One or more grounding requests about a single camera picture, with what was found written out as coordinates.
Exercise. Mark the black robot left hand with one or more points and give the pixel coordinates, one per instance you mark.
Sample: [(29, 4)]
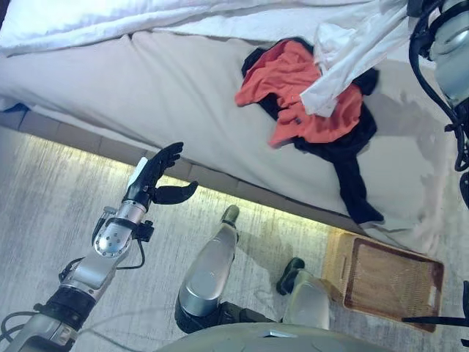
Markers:
[(141, 183)]

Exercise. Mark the orange garment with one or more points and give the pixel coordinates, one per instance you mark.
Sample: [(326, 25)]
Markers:
[(311, 121)]

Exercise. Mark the black garment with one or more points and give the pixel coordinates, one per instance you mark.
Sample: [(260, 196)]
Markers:
[(351, 176)]

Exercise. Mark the white garment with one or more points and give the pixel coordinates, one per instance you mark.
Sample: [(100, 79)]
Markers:
[(344, 62)]

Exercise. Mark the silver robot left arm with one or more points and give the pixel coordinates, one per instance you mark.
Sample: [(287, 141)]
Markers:
[(91, 271)]

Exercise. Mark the woven wicker basket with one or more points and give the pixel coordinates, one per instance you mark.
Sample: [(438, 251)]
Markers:
[(392, 278)]

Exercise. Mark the robot left leg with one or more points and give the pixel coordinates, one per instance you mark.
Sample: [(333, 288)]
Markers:
[(210, 271)]

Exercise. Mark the robot leg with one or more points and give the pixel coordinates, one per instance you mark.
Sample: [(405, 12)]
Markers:
[(210, 271), (308, 300)]

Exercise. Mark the white duvet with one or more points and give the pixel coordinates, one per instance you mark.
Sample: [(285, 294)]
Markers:
[(110, 18)]

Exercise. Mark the robot right leg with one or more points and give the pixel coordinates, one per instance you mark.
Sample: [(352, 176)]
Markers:
[(308, 300)]

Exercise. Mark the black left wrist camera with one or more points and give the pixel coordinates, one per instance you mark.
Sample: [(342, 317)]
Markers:
[(145, 231)]

